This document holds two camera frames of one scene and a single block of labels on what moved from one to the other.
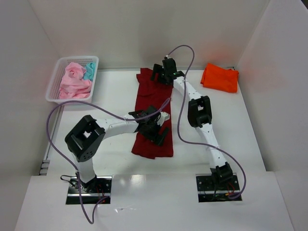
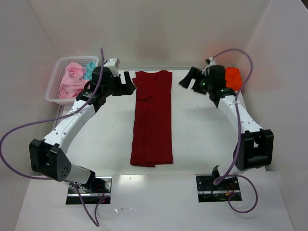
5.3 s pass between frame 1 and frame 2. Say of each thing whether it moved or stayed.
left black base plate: stayed
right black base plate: stayed
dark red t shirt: moved
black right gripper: moved
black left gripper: moved
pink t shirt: stayed
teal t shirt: stayed
